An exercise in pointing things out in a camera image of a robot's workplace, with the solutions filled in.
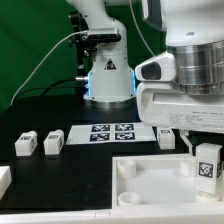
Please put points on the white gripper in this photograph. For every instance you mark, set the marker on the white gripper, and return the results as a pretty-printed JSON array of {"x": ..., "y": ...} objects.
[{"x": 161, "y": 103}]

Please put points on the white square tabletop with sockets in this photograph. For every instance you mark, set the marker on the white square tabletop with sockets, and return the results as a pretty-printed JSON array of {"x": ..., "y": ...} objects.
[{"x": 157, "y": 180}]

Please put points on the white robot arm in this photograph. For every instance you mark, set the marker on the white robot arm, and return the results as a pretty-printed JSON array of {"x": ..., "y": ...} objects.
[{"x": 182, "y": 88}]

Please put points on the white sheet with AprilTags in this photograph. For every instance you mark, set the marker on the white sheet with AprilTags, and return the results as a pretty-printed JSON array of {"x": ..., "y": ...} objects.
[{"x": 110, "y": 133}]

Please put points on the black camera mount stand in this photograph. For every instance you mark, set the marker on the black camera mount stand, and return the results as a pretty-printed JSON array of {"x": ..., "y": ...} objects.
[{"x": 79, "y": 24}]

